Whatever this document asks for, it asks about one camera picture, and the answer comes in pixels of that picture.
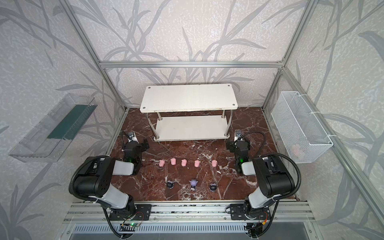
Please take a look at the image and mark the dark round toy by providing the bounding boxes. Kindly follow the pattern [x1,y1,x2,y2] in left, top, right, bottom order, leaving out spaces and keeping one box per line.
[166,181,175,189]
[209,184,218,192]

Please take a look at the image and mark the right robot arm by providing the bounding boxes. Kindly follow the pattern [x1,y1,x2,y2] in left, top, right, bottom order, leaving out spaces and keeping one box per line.
[226,141,302,220]

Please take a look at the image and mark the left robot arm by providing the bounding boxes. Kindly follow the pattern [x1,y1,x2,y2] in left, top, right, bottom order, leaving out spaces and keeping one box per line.
[69,139,150,218]

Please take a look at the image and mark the white two-tier shelf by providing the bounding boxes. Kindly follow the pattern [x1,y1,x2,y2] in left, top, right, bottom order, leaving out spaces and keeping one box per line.
[140,84,238,142]

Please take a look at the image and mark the pink toy in basket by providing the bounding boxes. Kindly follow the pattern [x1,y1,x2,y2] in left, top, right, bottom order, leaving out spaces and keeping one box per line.
[292,145,305,159]

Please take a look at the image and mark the purple figure toy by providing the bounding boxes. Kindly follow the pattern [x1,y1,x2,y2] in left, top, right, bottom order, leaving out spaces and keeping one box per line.
[189,179,199,191]

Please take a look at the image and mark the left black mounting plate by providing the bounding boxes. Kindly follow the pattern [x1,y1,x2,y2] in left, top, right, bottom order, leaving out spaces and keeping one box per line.
[109,204,152,221]

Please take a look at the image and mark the black mounting plate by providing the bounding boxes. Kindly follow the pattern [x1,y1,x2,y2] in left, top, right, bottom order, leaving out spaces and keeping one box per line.
[229,203,271,221]
[109,204,152,221]

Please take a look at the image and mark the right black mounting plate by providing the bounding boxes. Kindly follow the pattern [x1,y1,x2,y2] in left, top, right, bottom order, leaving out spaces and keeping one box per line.
[229,203,271,221]

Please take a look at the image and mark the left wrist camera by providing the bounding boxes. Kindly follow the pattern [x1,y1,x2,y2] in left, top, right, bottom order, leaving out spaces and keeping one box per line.
[126,131,138,143]

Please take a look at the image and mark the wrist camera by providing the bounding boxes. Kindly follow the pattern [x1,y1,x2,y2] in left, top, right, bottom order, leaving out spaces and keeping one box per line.
[234,130,242,141]
[126,131,138,143]

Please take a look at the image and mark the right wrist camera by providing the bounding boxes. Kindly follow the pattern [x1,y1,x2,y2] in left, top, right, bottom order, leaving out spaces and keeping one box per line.
[234,130,242,141]

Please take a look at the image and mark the white wire mesh basket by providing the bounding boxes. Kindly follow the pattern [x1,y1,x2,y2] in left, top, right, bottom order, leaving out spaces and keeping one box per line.
[271,91,333,164]

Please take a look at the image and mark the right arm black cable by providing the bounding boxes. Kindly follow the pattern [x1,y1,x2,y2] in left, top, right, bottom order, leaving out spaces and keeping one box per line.
[238,131,302,208]

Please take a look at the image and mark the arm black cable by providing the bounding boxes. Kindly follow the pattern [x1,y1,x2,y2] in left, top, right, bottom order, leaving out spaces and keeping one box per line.
[68,155,133,239]
[238,131,302,208]

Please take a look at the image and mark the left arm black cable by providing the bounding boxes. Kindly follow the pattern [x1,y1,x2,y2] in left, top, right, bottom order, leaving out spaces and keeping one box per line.
[68,155,133,239]

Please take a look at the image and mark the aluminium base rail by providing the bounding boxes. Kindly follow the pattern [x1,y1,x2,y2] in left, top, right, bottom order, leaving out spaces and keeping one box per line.
[63,200,315,224]

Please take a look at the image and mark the clear plastic wall bin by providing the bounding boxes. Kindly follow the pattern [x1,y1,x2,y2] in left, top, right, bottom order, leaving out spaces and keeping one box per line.
[9,94,98,163]

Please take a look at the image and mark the aluminium frame crossbar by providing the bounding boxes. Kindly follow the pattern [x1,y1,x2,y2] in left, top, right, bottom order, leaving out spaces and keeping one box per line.
[99,61,283,69]

